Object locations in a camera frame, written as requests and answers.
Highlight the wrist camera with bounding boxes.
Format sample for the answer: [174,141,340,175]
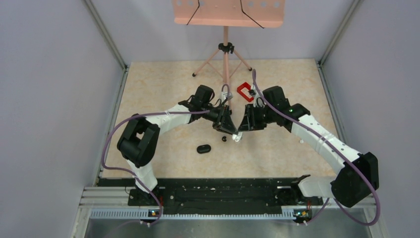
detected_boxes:
[248,89,257,98]
[219,92,233,102]

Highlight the white earbud charging case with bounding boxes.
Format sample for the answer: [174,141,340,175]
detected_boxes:
[232,131,243,142]

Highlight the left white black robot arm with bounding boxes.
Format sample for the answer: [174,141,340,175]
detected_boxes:
[117,85,242,205]

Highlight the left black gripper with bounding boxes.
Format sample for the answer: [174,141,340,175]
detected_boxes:
[202,103,238,136]

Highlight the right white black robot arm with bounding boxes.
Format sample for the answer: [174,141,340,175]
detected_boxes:
[238,86,379,208]

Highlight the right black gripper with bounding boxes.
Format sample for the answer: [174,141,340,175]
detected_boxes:
[238,104,276,132]

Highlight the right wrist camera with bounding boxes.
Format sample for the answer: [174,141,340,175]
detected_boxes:
[248,89,257,98]

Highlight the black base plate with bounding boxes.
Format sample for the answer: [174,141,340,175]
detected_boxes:
[128,178,323,215]

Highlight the red plastic tray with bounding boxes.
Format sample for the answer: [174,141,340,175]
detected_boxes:
[236,82,257,103]

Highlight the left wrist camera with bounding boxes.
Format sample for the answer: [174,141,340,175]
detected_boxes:
[219,92,233,102]

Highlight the pink music stand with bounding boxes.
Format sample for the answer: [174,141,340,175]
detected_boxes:
[172,0,286,92]

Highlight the black oval case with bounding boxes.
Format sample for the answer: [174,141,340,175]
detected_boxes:
[196,144,211,154]

